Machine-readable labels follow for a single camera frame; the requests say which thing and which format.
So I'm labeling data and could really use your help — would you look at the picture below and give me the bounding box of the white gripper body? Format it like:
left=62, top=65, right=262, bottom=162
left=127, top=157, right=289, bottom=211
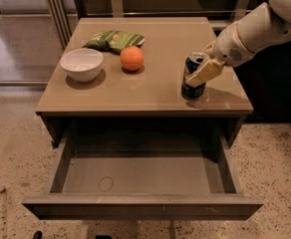
left=212, top=23, right=254, bottom=67

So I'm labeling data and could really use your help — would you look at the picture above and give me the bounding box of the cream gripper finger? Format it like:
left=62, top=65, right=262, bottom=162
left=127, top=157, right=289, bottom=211
left=185, top=58, right=225, bottom=88
left=202, top=41, right=215, bottom=58

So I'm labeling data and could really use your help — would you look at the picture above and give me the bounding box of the blue pepsi can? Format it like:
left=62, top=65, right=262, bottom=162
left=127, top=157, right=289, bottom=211
left=181, top=52, right=207, bottom=99

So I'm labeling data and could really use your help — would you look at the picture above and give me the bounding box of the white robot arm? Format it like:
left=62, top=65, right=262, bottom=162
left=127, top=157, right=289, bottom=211
left=185, top=0, right=291, bottom=87

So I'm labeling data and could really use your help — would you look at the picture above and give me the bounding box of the open grey top drawer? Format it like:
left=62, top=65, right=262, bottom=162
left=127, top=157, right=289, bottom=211
left=22, top=130, right=262, bottom=220

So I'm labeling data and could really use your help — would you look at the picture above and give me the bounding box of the orange fruit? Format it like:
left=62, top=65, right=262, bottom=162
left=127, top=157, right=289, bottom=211
left=120, top=46, right=145, bottom=71

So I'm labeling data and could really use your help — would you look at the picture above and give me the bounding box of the green chip bag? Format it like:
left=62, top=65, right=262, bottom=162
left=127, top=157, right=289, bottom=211
left=86, top=30, right=145, bottom=54

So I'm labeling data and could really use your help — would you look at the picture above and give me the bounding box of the white bowl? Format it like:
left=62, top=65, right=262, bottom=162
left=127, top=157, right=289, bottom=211
left=61, top=48, right=104, bottom=83

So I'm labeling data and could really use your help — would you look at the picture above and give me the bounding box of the metal railing frame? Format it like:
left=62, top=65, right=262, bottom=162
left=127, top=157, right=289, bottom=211
left=47, top=0, right=266, bottom=46

